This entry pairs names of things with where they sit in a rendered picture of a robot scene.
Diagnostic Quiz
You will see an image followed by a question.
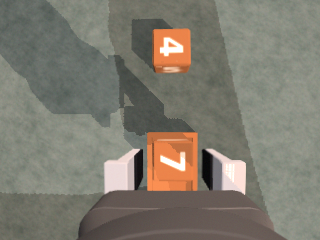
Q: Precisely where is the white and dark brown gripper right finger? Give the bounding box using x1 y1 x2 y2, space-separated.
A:
202 149 245 194

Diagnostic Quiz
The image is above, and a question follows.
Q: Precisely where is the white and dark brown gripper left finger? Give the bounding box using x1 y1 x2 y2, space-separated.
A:
104 149 143 194

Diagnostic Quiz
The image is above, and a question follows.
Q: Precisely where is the orange cube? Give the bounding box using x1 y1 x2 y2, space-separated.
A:
152 139 193 181
152 29 191 73

